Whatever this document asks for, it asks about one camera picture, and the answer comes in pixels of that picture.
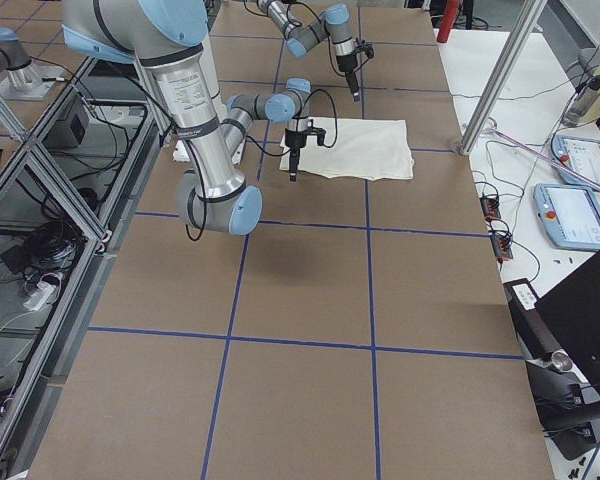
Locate reacher stick with white hook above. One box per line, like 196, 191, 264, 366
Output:
480, 123, 600, 192

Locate grey drink bottle green cap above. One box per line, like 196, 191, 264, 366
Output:
562, 75, 600, 128

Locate blue teach pendant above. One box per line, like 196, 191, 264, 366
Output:
533, 184, 600, 251
551, 135, 600, 185

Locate orange black circuit board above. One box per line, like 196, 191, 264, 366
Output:
479, 194, 513, 265

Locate aluminium frame post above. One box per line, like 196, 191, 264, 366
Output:
458, 0, 548, 156

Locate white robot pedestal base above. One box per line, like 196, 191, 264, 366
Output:
172, 0, 246, 165

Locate red water bottle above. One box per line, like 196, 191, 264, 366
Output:
436, 0, 462, 44

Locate black box with label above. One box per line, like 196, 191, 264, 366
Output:
503, 278, 561, 360

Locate cream long sleeve shirt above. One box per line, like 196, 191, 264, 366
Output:
298, 117, 414, 181

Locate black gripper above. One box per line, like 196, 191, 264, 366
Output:
284, 117, 326, 182
333, 38, 374, 102

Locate white power strip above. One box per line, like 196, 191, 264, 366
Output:
23, 280, 60, 311

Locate upper blue teach pendant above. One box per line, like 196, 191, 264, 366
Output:
551, 135, 600, 185

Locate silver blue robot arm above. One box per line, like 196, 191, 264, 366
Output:
243, 0, 375, 102
62, 1, 311, 235

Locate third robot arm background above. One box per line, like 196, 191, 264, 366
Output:
0, 27, 52, 101

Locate lower blue teach pendant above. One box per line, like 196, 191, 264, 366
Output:
533, 184, 600, 251

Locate black laptop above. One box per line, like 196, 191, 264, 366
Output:
536, 250, 600, 395

